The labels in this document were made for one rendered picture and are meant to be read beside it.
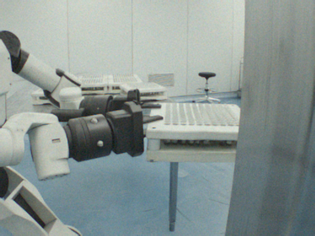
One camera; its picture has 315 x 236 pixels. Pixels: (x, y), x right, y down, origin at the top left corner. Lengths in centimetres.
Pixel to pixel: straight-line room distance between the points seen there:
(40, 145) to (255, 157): 43
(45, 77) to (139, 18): 436
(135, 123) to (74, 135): 13
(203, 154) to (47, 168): 31
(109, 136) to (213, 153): 22
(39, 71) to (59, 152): 54
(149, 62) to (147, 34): 54
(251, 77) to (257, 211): 8
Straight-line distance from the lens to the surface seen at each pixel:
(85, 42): 500
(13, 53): 96
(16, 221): 88
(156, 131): 57
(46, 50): 493
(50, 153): 52
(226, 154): 60
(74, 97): 78
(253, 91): 16
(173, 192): 178
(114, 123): 56
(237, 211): 19
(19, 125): 49
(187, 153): 58
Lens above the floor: 124
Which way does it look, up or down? 16 degrees down
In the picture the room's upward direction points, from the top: straight up
